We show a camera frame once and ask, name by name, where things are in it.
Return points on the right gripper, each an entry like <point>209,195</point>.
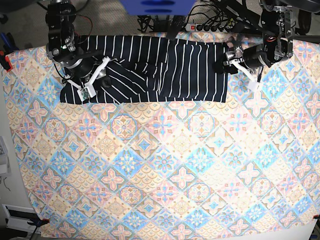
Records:
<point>80,66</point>

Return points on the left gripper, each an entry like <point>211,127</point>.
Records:
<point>250,58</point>

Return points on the navy white striped T-shirt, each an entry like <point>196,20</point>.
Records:
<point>154,69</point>

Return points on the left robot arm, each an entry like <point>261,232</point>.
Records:
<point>276,26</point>

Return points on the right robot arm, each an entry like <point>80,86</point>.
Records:
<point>66,48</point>

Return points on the white power strip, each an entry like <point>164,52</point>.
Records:
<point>210,28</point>

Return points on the red black clamp left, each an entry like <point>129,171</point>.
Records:
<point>5,62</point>

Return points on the blue box overhead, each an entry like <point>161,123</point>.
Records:
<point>157,7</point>

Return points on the patterned pastel tablecloth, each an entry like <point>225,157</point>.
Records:
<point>167,170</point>

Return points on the white equipment box left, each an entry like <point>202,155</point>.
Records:
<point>4,158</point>

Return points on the blue orange clamp bottom left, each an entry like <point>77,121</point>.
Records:
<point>38,222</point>

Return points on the white vent panel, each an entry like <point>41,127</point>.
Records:
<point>17,217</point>

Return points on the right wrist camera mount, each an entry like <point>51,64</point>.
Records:
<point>90,93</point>

